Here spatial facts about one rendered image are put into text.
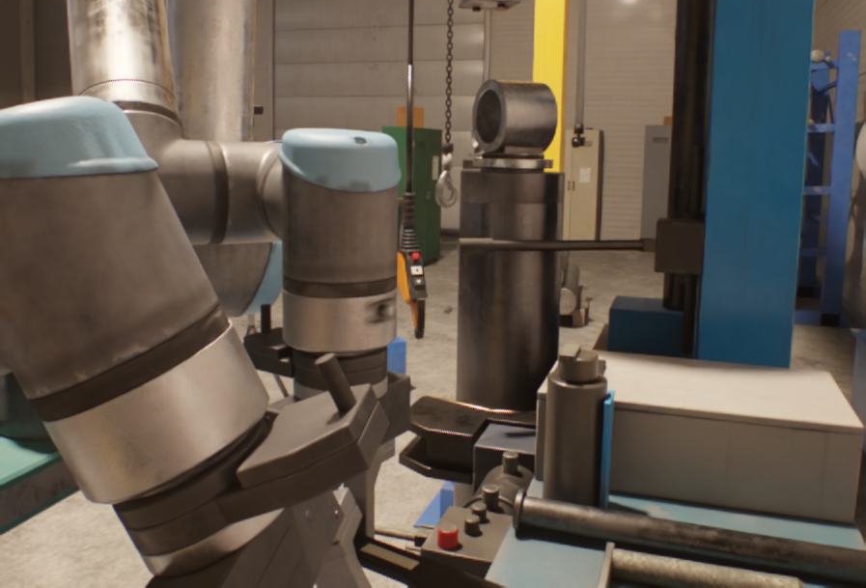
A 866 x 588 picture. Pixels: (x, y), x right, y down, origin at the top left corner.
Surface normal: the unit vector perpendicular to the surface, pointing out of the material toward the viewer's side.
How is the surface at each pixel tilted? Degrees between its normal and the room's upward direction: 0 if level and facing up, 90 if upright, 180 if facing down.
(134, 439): 90
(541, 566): 0
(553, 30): 90
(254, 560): 66
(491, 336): 90
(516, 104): 76
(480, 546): 0
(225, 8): 96
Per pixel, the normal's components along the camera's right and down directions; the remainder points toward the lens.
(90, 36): -0.21, -0.29
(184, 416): 0.55, -0.09
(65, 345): 0.05, 0.15
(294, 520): 0.91, -0.36
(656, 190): -0.31, 0.10
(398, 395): 0.85, 0.07
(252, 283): 0.49, 0.36
